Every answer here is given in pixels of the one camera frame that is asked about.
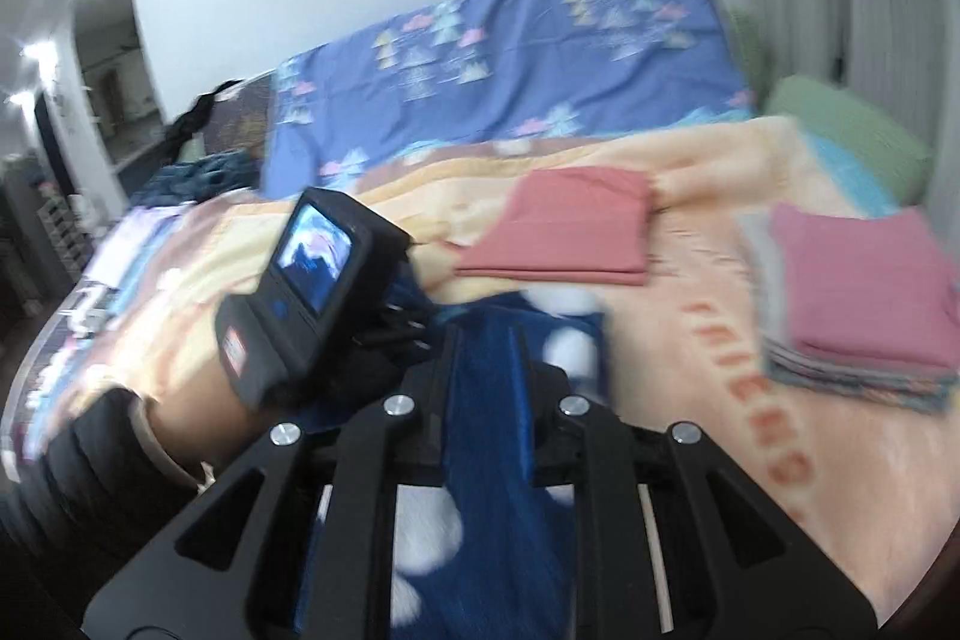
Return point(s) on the black camera box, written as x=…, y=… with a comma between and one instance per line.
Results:
x=323, y=286

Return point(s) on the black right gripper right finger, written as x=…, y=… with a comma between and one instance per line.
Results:
x=668, y=535

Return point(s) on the folded salmon pink cloth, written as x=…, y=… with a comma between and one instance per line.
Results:
x=571, y=225

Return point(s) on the green pillow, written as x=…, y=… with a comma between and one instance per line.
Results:
x=880, y=166

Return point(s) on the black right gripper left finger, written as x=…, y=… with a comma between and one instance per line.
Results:
x=293, y=541

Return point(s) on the stack of folded pink cloths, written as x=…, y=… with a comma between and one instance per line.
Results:
x=864, y=308

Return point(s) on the navy star fleece onesie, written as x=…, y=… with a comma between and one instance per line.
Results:
x=487, y=554

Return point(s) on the dark teal knitted throw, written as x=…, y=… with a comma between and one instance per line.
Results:
x=199, y=181

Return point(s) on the patterned bed sheet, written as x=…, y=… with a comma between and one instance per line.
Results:
x=53, y=383

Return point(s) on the black garment on headboard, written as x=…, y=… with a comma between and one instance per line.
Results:
x=187, y=125

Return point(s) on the dark floral pillow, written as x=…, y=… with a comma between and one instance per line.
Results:
x=239, y=119

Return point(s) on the purple tree print pillow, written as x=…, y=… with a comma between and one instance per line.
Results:
x=506, y=71

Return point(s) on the person left hand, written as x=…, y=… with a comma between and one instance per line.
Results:
x=189, y=415

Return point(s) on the lilac folded cloth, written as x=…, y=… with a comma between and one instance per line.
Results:
x=122, y=245

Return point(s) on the peach fleece blanket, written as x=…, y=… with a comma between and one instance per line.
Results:
x=875, y=486

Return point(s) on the black sleeved left forearm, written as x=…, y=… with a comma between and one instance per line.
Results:
x=101, y=491

